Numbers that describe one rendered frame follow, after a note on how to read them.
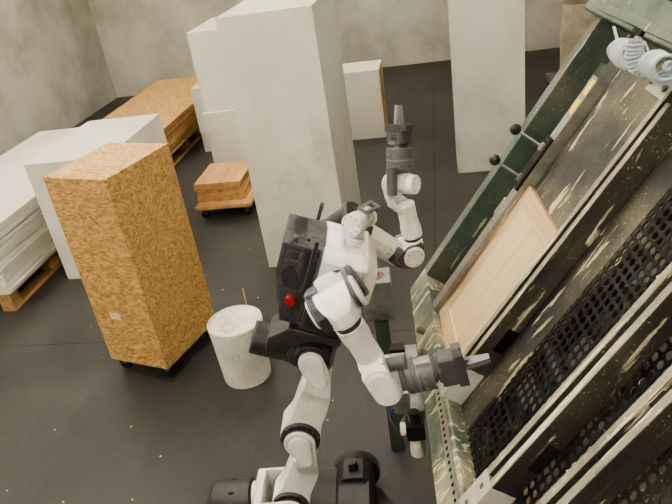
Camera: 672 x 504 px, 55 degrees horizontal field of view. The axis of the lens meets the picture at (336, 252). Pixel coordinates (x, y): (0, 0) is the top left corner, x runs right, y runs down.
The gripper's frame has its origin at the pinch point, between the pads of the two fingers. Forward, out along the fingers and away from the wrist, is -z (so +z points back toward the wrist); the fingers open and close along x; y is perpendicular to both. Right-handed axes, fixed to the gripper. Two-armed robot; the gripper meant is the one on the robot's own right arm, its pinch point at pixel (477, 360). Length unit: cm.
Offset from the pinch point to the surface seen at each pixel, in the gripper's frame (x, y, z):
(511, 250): -5, 55, -20
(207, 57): 23, 464, 156
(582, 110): 28, 72, -51
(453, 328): -29, 55, 4
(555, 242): 11.5, 26.2, -27.8
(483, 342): -12.8, 22.9, -3.3
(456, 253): -25, 96, -4
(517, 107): -83, 411, -92
